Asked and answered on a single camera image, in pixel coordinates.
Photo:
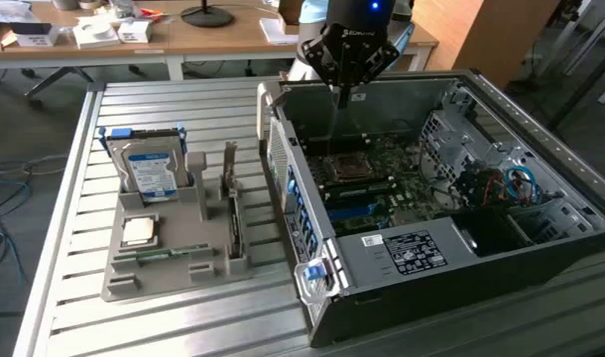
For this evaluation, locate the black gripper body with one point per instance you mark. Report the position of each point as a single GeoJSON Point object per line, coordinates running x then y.
{"type": "Point", "coordinates": [358, 22]}

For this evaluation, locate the low-profile graphics card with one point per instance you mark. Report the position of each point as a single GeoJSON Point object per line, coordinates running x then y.
{"type": "Point", "coordinates": [235, 223]}

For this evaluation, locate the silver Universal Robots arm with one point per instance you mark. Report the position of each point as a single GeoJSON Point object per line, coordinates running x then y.
{"type": "Point", "coordinates": [306, 70]}

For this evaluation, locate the white paper stack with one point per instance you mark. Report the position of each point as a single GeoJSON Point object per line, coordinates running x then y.
{"type": "Point", "coordinates": [278, 31]}

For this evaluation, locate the brown cardboard box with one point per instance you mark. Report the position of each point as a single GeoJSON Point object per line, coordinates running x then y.
{"type": "Point", "coordinates": [289, 11]}

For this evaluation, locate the wooden desk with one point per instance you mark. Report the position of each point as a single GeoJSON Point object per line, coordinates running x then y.
{"type": "Point", "coordinates": [209, 37]}

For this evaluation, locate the black lamp base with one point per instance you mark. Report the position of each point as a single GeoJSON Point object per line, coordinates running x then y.
{"type": "Point", "coordinates": [207, 16]}

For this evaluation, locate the CPU socket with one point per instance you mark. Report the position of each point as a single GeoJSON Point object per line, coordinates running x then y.
{"type": "Point", "coordinates": [353, 166]}

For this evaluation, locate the installed RAM stick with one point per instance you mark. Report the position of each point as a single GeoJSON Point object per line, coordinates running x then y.
{"type": "Point", "coordinates": [358, 187]}

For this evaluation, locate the green motherboard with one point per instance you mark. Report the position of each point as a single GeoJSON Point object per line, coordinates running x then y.
{"type": "Point", "coordinates": [407, 193]}

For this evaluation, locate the small white labelled box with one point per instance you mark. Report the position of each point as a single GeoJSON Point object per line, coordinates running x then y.
{"type": "Point", "coordinates": [134, 32]}

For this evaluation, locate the blue expansion slot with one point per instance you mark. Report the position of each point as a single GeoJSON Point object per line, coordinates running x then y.
{"type": "Point", "coordinates": [353, 212]}

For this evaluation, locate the white box with tape roll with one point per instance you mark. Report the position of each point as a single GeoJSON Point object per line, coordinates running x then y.
{"type": "Point", "coordinates": [95, 34]}

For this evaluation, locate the black plastic fan shroud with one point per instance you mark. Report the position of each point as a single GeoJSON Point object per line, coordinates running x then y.
{"type": "Point", "coordinates": [491, 230]}

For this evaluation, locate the grey power supply unit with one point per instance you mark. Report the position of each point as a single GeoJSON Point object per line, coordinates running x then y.
{"type": "Point", "coordinates": [378, 253]}

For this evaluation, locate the beige parts rack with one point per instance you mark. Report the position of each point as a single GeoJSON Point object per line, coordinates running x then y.
{"type": "Point", "coordinates": [183, 230]}

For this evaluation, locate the silver disk bay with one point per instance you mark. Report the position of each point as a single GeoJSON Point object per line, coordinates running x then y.
{"type": "Point", "coordinates": [551, 223]}

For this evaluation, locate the white box with black insert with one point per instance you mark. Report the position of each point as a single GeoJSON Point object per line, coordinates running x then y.
{"type": "Point", "coordinates": [35, 36]}

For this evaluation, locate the blue case latch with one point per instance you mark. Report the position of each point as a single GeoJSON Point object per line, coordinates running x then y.
{"type": "Point", "coordinates": [315, 271]}

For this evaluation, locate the CPU chip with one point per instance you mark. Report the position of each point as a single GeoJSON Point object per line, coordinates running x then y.
{"type": "Point", "coordinates": [138, 231]}

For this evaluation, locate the green RAM stick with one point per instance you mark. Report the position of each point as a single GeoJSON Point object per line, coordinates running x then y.
{"type": "Point", "coordinates": [159, 253]}

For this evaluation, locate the clear plastic bag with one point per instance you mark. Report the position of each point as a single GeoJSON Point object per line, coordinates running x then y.
{"type": "Point", "coordinates": [7, 9]}

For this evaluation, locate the black open PC case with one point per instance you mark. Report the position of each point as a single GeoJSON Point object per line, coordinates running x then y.
{"type": "Point", "coordinates": [431, 297]}

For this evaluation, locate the hard disk with blue bracket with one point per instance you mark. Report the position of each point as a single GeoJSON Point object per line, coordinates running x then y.
{"type": "Point", "coordinates": [151, 171]}

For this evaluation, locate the grey caster leg frame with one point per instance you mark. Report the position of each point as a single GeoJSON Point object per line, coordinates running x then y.
{"type": "Point", "coordinates": [50, 82]}

